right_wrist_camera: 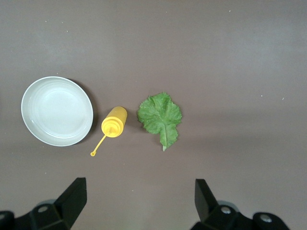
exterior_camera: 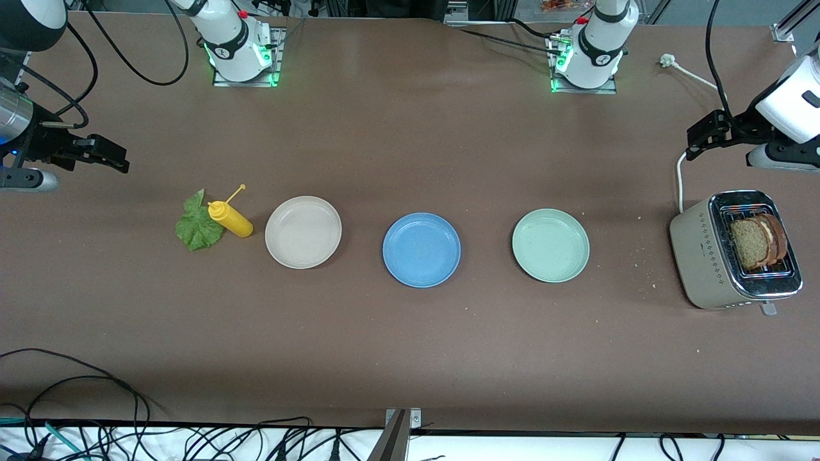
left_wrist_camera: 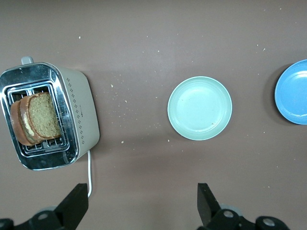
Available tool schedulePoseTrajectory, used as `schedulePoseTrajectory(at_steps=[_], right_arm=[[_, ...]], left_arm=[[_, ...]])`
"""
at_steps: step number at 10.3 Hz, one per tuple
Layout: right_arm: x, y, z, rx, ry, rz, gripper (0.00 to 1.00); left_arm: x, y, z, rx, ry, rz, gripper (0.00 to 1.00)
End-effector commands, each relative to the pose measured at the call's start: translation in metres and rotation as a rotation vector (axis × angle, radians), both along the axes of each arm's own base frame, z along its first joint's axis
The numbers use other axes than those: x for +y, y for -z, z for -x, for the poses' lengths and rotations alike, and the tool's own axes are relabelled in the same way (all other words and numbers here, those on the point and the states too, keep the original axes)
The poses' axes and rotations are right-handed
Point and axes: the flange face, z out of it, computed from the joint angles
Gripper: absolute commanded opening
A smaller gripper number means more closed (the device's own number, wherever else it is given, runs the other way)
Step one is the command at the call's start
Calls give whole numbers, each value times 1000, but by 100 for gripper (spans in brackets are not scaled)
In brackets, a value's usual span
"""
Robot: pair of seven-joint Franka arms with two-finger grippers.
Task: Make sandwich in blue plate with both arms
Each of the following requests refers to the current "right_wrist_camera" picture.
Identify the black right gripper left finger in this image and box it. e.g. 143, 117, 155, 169
0, 177, 87, 230

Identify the beige round plate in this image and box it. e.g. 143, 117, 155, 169
21, 76, 94, 147

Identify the green lettuce leaf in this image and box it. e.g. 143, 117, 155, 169
137, 92, 183, 152

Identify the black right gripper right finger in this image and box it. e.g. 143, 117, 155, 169
190, 178, 292, 230

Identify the yellow squeeze sauce bottle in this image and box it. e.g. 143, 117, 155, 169
90, 106, 128, 157

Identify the brown table cover sheet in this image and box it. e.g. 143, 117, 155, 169
0, 0, 307, 230

